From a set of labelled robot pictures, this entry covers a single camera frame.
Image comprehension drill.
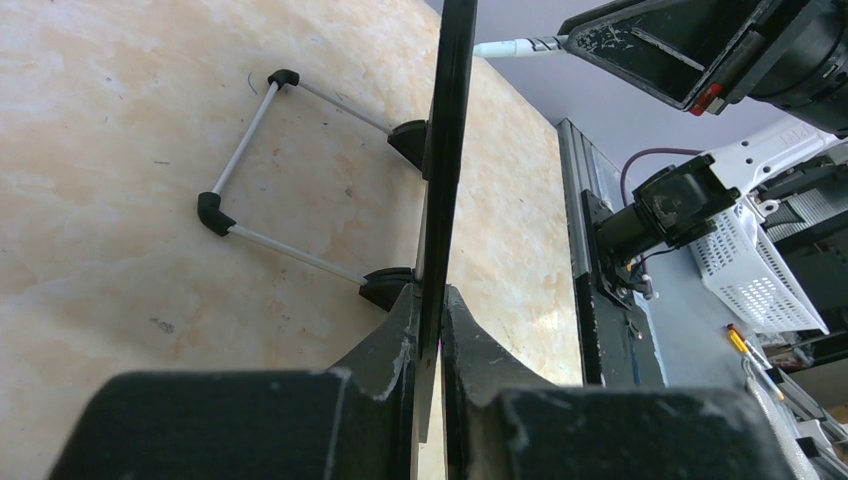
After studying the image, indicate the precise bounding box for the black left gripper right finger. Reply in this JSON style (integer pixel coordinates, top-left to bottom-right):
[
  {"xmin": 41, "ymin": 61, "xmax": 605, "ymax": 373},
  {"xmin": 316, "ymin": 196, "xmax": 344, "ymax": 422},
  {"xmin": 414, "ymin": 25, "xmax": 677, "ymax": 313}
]
[{"xmin": 441, "ymin": 287, "xmax": 793, "ymax": 479}]

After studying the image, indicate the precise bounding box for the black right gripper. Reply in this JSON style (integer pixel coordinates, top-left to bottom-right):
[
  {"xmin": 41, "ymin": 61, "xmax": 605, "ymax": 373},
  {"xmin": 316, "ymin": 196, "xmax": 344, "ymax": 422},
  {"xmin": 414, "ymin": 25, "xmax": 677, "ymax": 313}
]
[{"xmin": 559, "ymin": 0, "xmax": 847, "ymax": 138}]

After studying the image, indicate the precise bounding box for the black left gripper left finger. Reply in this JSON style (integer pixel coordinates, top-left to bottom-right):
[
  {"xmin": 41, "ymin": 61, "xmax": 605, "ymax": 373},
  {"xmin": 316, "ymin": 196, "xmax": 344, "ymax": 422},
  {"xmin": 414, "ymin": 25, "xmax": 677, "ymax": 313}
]
[{"xmin": 50, "ymin": 286, "xmax": 421, "ymax": 479}]

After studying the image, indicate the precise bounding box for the white marker pen body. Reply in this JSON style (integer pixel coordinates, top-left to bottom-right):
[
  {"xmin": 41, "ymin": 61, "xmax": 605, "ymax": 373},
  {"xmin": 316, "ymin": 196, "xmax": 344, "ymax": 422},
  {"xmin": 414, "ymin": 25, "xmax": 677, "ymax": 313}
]
[{"xmin": 473, "ymin": 35, "xmax": 568, "ymax": 58}]

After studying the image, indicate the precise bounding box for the white whiteboard black frame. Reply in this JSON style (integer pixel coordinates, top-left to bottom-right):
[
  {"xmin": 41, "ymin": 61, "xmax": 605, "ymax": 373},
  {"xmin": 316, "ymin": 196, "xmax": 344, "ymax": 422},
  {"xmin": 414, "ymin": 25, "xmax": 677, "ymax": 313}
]
[{"xmin": 415, "ymin": 0, "xmax": 478, "ymax": 443}]

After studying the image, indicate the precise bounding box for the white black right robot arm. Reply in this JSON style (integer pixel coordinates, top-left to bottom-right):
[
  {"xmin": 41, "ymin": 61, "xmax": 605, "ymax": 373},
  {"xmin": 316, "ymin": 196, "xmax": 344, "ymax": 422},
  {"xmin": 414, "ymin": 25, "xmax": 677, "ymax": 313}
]
[{"xmin": 560, "ymin": 1, "xmax": 847, "ymax": 263}]

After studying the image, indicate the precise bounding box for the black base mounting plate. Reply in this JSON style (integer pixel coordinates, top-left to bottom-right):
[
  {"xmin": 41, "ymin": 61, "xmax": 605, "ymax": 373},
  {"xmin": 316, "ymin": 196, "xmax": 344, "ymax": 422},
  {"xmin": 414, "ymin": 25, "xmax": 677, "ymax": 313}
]
[{"xmin": 573, "ymin": 190, "xmax": 665, "ymax": 387}]

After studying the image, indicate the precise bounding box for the white perforated plastic basket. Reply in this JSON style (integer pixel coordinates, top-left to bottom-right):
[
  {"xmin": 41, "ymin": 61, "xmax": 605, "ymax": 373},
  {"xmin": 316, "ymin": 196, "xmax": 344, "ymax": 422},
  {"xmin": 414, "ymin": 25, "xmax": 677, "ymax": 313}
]
[{"xmin": 689, "ymin": 204, "xmax": 830, "ymax": 334}]

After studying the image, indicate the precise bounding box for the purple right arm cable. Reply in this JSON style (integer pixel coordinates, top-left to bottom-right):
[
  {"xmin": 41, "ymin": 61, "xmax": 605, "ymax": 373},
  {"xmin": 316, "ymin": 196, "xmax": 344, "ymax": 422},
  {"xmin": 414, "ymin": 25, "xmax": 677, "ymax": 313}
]
[{"xmin": 619, "ymin": 147, "xmax": 704, "ymax": 208}]

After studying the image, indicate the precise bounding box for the white wire whiteboard stand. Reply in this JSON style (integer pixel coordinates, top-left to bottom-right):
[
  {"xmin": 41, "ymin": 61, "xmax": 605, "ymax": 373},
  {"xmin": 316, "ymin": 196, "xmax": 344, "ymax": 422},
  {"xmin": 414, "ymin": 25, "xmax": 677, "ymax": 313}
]
[{"xmin": 195, "ymin": 68, "xmax": 429, "ymax": 311}]

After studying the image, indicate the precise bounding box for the aluminium frame rail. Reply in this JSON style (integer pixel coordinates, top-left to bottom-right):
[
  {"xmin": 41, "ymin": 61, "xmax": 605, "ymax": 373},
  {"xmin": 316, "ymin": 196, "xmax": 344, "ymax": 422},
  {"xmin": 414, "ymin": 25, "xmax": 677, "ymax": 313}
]
[{"xmin": 556, "ymin": 119, "xmax": 623, "ymax": 279}]

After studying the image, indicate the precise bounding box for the yellow handled screwdriver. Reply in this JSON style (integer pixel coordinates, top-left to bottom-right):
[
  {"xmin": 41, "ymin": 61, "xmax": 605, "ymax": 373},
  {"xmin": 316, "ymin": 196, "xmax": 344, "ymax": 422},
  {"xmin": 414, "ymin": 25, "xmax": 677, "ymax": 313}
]
[{"xmin": 725, "ymin": 324, "xmax": 785, "ymax": 401}]

